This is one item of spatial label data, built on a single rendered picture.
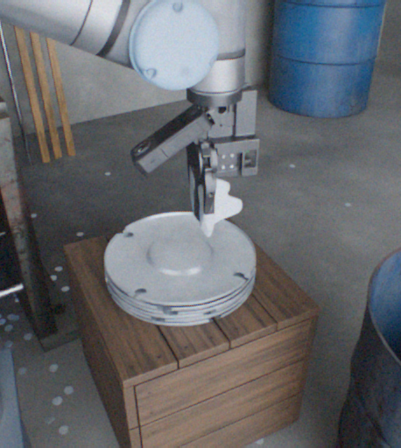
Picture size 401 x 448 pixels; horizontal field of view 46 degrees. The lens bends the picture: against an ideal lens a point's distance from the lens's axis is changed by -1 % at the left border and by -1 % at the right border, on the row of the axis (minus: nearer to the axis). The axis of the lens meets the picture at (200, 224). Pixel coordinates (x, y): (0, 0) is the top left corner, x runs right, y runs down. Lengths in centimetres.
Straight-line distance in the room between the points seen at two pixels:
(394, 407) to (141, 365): 38
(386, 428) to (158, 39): 60
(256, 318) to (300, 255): 78
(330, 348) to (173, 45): 105
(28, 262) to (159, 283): 41
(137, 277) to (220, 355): 20
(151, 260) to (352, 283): 79
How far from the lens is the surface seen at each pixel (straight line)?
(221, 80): 59
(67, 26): 41
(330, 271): 158
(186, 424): 94
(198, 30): 41
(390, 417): 75
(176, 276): 88
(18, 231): 113
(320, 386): 125
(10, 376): 70
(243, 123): 64
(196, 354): 81
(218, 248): 95
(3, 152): 104
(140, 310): 85
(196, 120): 62
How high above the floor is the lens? 96
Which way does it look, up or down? 33 degrees down
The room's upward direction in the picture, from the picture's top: straight up
